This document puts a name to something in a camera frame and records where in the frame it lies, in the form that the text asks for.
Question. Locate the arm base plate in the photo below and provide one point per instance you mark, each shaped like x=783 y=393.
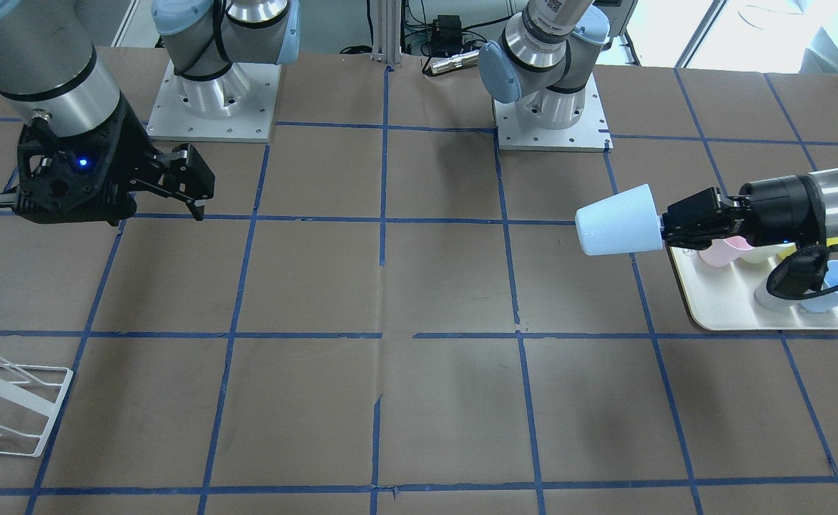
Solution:
x=554 y=121
x=247 y=114

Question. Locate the white wire cup rack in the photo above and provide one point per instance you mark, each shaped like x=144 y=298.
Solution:
x=31 y=401

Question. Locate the cream plastic cup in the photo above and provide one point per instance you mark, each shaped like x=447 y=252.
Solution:
x=757 y=255

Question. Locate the pink plastic cup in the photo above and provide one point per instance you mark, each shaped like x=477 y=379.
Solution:
x=723 y=252

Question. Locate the white plastic tray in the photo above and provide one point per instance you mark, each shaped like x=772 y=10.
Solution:
x=723 y=298

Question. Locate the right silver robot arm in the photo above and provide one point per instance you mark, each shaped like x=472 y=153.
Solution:
x=50 y=69

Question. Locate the grey plastic cup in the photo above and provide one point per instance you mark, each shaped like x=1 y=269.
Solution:
x=771 y=302

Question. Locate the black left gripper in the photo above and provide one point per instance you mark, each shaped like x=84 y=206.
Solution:
x=776 y=207

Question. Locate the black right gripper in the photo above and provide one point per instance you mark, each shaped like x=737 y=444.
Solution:
x=131 y=149

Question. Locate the yellow plastic cup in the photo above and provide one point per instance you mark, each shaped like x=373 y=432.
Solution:
x=790 y=249

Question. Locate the light blue plastic cup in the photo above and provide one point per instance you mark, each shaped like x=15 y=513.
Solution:
x=623 y=223

